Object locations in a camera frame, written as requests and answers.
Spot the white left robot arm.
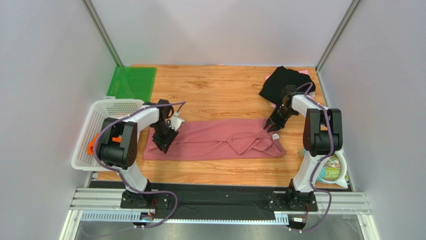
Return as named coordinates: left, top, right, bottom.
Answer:
left=92, top=99, right=179, bottom=196

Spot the white cable duct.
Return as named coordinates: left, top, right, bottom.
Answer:
left=80, top=210, right=290, bottom=226

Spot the pink folded t-shirt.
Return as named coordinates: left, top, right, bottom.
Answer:
left=259, top=66, right=316, bottom=109

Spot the white plastic laundry basket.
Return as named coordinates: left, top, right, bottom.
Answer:
left=71, top=98, right=144, bottom=172

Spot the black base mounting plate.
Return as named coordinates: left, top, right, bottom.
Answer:
left=88, top=181, right=319, bottom=221

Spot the aluminium frame rail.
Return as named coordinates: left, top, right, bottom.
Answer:
left=60, top=181, right=380, bottom=240

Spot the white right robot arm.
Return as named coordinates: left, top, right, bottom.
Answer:
left=264, top=85, right=343, bottom=205

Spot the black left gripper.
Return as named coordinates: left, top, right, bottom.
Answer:
left=152, top=121, right=179, bottom=154

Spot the green plastic folder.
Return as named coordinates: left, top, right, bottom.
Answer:
left=106, top=66, right=157, bottom=102

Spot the green children's book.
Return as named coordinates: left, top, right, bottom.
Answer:
left=319, top=156, right=350, bottom=182

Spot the orange t-shirt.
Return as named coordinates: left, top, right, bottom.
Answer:
left=86, top=133, right=122, bottom=155

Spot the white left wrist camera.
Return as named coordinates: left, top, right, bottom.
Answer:
left=168, top=112, right=185, bottom=131

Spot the black folded t-shirt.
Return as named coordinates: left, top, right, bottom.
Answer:
left=259, top=66, right=316, bottom=105

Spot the dusty red t-shirt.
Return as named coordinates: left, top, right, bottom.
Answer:
left=143, top=118, right=286, bottom=161

